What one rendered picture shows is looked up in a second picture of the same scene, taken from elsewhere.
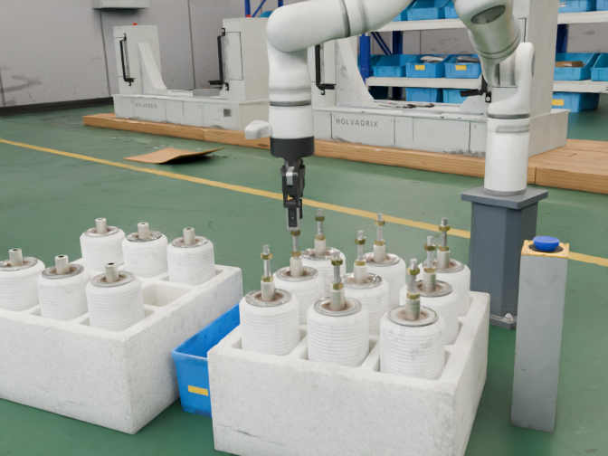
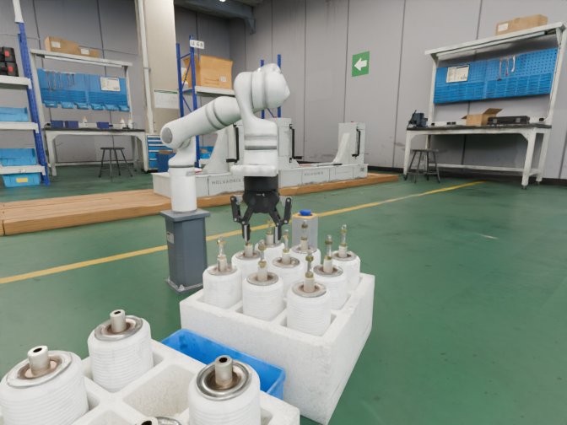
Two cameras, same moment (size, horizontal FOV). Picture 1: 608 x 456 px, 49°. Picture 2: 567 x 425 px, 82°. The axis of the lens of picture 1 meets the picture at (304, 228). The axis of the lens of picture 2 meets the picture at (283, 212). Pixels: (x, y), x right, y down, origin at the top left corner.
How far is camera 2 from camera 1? 123 cm
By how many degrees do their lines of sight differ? 82
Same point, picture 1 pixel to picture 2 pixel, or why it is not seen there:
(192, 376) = not seen: hidden behind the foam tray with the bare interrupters
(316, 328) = (342, 284)
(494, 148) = (186, 185)
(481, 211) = (186, 224)
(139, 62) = not seen: outside the picture
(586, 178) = (48, 221)
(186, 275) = (148, 359)
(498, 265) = (201, 253)
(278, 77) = (272, 126)
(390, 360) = (354, 280)
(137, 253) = (71, 388)
